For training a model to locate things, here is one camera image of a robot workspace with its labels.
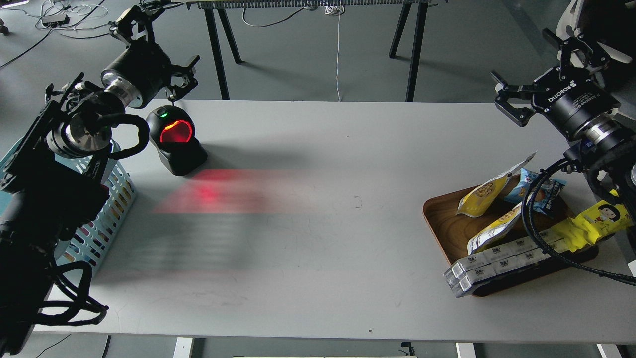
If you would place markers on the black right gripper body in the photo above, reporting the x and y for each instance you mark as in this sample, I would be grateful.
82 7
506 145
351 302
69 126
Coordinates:
570 100

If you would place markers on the black metal table frame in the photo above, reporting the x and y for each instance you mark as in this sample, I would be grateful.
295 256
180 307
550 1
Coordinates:
370 52

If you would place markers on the brown wooden tray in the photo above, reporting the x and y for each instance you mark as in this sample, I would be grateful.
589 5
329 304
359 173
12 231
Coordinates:
453 231

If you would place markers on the yellow cartoon snack bag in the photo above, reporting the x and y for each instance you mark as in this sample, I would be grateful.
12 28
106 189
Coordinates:
593 224

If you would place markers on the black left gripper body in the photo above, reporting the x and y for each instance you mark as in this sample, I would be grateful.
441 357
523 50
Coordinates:
138 74

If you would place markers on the light blue plastic basket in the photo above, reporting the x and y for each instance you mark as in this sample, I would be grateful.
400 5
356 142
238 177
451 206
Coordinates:
91 242

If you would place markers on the blue snack packet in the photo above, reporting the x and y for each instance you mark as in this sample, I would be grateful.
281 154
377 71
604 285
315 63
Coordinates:
546 194

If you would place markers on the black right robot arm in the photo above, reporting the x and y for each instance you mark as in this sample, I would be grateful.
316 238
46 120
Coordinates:
605 154

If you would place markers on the black barcode scanner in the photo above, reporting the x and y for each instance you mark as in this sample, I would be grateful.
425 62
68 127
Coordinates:
172 132

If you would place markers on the power adapter with cables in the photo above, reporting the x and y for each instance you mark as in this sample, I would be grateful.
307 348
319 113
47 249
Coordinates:
74 19

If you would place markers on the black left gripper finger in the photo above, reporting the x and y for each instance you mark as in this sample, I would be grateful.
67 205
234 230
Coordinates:
122 27
175 92

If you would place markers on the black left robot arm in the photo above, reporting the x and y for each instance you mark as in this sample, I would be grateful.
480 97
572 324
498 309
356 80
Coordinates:
56 175

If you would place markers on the long clear cracker pack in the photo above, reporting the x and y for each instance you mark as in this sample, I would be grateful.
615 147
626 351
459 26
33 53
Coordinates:
499 268

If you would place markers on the yellow white snack pouch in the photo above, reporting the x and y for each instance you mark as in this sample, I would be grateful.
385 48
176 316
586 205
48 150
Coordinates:
495 231

